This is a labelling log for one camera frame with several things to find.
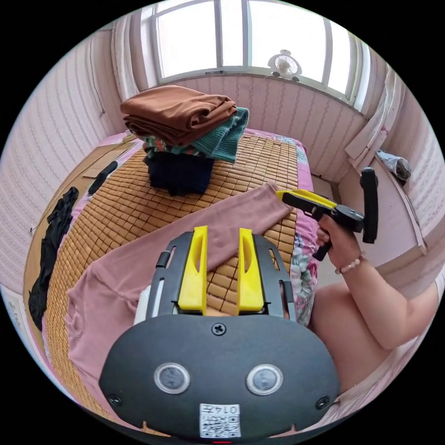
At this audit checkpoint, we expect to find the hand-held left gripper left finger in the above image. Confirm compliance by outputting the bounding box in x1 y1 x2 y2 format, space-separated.
178 225 209 316

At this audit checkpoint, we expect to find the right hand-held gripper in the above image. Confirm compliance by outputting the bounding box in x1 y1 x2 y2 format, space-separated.
275 189 365 262

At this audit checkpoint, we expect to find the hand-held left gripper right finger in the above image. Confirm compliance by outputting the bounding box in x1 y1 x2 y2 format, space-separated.
238 228 266 316

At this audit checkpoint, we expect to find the pink thermal wear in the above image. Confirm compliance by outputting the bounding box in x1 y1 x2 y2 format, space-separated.
65 182 295 413

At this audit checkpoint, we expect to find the person's right forearm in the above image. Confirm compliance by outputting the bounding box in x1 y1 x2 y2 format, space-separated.
333 254 441 352

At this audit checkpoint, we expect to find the person's right hand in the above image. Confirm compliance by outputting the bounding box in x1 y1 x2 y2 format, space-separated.
316 212 366 275

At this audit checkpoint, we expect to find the bed with woven mat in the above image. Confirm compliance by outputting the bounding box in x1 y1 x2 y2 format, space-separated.
21 127 319 437

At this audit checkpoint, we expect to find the pale pink curtain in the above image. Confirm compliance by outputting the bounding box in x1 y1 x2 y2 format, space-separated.
345 65 407 172

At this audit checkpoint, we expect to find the person's body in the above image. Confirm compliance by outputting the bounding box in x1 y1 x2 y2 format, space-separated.
308 274 445 430

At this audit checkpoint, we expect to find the small white fan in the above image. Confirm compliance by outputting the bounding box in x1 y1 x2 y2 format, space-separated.
267 49 303 83

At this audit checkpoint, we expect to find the black garment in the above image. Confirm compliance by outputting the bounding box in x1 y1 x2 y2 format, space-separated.
27 186 80 331

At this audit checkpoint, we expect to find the flat cardboard carton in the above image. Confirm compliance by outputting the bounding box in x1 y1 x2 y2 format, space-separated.
81 133 138 180

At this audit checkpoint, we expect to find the pile of clothes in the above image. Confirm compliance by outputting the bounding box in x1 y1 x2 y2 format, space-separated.
120 84 251 197

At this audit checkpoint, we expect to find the window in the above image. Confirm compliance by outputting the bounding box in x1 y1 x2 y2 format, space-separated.
140 0 363 106

